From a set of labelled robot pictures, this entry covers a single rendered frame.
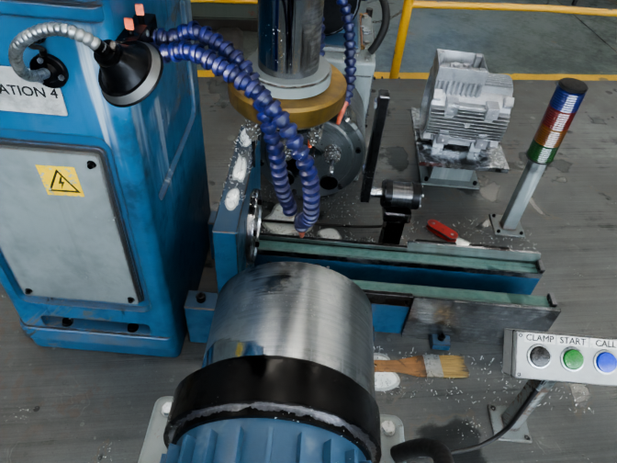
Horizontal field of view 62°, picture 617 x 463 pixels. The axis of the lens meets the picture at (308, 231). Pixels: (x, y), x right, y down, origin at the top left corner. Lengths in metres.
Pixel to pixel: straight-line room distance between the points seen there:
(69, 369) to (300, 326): 0.58
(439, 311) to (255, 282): 0.46
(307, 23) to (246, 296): 0.38
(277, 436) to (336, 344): 0.30
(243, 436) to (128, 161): 0.43
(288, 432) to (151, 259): 0.51
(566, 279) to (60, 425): 1.14
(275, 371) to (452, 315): 0.72
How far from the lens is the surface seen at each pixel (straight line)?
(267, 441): 0.38
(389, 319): 1.09
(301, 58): 0.74
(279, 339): 0.66
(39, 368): 1.14
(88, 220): 0.81
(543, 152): 1.29
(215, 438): 0.40
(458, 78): 1.36
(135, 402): 1.05
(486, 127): 1.40
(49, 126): 0.73
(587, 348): 0.89
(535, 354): 0.85
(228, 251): 0.84
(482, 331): 1.14
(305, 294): 0.70
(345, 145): 1.11
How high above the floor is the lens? 1.71
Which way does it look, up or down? 45 degrees down
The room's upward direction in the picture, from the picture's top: 5 degrees clockwise
